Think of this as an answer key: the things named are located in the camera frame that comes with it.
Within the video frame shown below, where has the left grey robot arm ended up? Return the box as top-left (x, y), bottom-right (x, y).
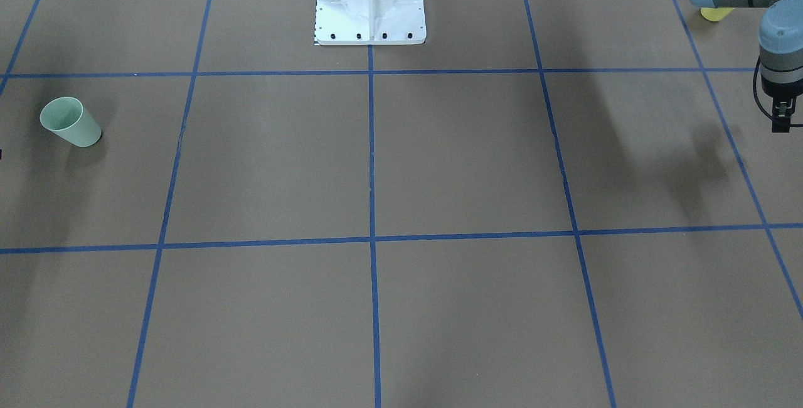
top-left (690, 0), bottom-right (802, 133)

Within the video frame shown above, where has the yellow plastic cup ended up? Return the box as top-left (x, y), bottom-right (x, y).
top-left (699, 7), bottom-right (735, 23)

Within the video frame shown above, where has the green plastic cup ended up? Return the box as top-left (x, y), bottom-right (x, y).
top-left (38, 97), bottom-right (102, 148)

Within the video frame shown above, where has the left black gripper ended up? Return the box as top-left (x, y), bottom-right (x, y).
top-left (760, 68), bottom-right (803, 133)

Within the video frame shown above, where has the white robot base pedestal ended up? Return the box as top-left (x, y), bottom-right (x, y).
top-left (314, 0), bottom-right (427, 46)

